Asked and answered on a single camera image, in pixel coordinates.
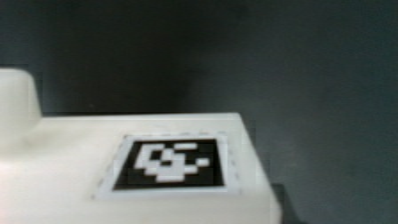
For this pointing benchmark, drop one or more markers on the white drawer box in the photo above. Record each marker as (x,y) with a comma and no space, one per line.
(157,169)

